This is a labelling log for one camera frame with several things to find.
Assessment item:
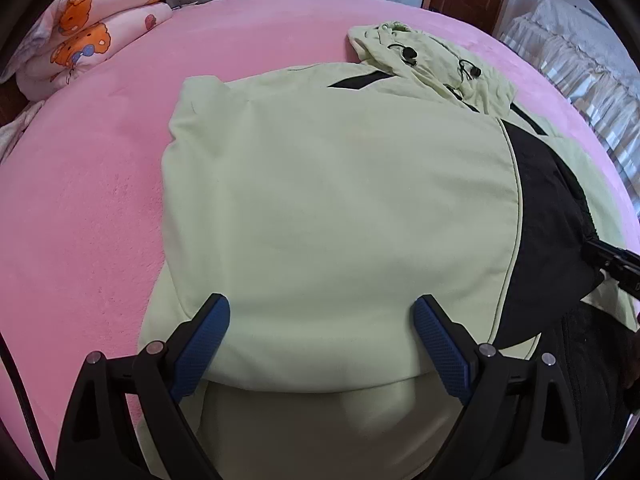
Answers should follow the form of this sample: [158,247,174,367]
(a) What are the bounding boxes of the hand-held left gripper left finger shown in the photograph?
[55,292,232,480]

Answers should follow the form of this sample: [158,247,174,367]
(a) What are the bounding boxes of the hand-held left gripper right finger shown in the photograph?
[411,294,583,480]

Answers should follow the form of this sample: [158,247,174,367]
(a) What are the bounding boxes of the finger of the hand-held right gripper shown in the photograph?
[582,239,640,301]

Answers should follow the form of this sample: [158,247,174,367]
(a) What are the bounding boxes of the green and black hooded jacket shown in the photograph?
[137,21,640,480]

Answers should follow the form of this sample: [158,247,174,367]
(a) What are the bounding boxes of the pink bed blanket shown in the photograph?
[0,0,640,480]

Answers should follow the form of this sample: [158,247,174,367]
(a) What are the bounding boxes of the white crumpled cloth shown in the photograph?
[0,100,46,161]

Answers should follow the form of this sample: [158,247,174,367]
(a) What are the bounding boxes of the pink bear print quilt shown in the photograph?
[15,0,173,101]

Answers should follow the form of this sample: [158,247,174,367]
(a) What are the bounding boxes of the black cable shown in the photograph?
[0,332,56,480]

